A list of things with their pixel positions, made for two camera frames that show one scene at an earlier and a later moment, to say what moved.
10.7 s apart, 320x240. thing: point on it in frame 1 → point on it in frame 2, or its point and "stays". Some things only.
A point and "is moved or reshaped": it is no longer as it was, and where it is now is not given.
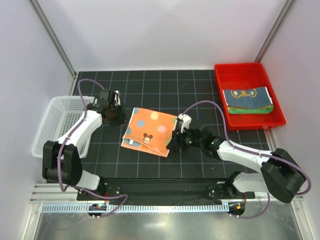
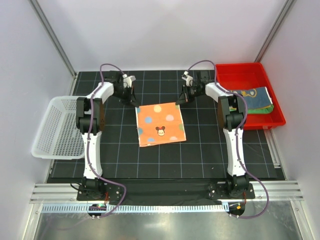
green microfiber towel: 253,110 stays
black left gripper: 122,119 → 131,98
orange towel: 149,130 is moved or reshaped
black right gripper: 177,140 → 182,98
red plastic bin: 245,76 stays
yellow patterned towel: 247,98 stays
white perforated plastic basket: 62,113 stays
